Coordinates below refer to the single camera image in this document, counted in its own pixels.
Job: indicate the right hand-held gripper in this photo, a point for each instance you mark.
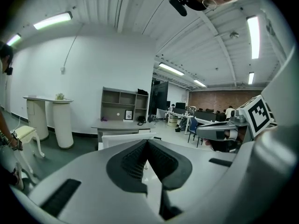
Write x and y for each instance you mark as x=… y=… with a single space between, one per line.
x=258 y=115

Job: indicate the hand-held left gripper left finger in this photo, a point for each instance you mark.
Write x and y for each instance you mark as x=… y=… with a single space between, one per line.
x=105 y=202

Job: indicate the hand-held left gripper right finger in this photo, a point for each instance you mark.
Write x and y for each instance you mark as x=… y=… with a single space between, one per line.
x=210 y=190

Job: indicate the blue office chair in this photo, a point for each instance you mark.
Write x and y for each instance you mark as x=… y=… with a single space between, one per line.
x=193 y=125

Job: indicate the white office desk row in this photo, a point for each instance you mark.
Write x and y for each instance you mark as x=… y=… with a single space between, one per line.
x=177 y=116

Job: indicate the grey wooden desk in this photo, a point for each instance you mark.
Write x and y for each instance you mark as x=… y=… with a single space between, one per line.
x=116 y=125

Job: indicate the grey shelf unit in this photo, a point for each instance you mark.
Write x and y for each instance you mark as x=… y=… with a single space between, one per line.
x=111 y=98

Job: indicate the person's right hand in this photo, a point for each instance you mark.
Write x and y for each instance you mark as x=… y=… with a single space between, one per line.
x=224 y=146

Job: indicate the pale storage crate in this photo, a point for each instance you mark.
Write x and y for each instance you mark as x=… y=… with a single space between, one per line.
x=172 y=121

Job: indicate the ceiling tube light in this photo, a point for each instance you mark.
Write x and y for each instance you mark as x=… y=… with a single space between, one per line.
x=199 y=83
x=13 y=39
x=253 y=37
x=251 y=78
x=52 y=20
x=171 y=69

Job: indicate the black partition panel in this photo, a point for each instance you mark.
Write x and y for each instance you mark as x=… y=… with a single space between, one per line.
x=160 y=97

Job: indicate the black bag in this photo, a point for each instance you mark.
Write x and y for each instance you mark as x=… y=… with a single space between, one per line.
x=142 y=92

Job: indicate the purple small item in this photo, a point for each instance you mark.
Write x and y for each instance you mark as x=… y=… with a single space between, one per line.
x=104 y=119

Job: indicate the white curved console table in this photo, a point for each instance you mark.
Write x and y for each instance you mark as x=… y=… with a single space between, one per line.
x=63 y=125

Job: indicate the person's white shirt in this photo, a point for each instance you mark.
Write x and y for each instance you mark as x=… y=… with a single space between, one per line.
x=285 y=83

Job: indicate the cream cushioned stool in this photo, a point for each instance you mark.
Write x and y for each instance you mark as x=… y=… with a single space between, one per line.
x=23 y=132

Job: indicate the small flower bunch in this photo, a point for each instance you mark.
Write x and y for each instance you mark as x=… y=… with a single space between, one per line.
x=59 y=96

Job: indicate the thin-rimmed glasses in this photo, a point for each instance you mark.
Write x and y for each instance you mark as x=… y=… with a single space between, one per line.
x=209 y=3

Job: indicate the black picture frame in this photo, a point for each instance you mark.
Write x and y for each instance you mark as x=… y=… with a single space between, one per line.
x=128 y=114

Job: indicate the black head-worn camera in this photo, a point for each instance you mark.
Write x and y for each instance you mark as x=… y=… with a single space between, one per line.
x=178 y=5

